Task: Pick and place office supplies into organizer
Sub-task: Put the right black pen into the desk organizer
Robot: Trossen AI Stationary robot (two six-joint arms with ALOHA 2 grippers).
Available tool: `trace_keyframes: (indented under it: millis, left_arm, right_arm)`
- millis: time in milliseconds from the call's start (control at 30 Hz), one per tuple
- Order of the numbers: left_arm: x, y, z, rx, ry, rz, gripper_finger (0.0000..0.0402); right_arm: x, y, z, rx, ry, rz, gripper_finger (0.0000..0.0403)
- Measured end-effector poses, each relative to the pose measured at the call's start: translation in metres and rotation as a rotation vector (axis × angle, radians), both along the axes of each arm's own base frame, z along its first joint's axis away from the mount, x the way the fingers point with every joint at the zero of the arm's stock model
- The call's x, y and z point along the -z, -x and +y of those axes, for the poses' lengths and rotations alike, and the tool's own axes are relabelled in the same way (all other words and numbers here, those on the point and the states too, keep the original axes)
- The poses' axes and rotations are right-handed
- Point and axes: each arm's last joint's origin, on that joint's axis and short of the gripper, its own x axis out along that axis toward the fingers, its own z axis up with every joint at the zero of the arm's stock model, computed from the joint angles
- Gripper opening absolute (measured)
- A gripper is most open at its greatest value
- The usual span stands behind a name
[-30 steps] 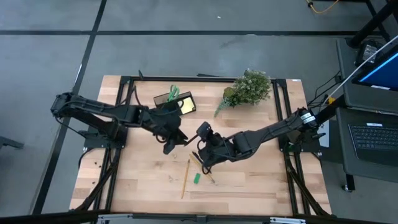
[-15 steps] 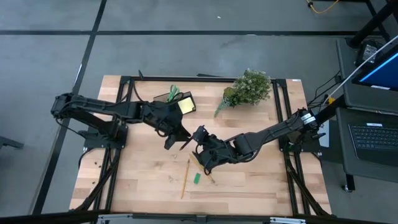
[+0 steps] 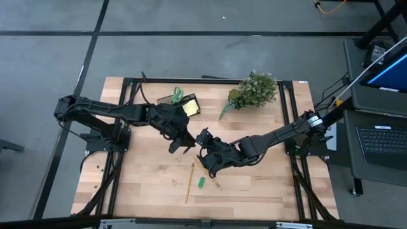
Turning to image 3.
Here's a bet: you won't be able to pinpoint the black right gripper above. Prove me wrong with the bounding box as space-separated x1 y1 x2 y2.
195 127 243 179

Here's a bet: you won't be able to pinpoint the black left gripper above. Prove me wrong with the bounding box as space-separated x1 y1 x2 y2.
148 102 197 155

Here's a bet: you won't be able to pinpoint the yellow pencil pink eraser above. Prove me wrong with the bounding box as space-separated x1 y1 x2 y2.
193 156 221 188
184 162 195 204

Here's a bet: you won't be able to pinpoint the yellow sticky notes pad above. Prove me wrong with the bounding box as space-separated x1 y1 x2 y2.
183 100 200 117

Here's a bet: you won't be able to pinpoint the green handled scissors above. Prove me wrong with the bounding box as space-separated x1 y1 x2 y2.
172 86 184 105

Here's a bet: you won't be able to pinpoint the black mesh desk organizer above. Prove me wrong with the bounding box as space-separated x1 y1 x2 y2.
156 93 202 118

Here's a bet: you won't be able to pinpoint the bushy white-flowered potted plant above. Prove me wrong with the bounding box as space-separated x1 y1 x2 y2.
237 70 279 109

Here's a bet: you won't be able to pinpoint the black desk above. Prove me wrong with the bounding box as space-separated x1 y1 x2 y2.
342 38 407 197

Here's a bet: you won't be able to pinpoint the black laptop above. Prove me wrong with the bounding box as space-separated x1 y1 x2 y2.
343 109 407 181

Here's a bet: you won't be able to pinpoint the monitor with blue screen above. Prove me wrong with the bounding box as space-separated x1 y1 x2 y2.
360 47 407 95

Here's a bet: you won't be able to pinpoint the black aluminium table frame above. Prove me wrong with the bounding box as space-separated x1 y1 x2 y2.
71 76 340 229

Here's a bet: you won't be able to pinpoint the white cable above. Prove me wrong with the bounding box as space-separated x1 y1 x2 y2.
330 34 407 106

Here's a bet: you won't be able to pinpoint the yellow cable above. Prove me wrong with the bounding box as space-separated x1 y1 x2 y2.
313 0 348 15

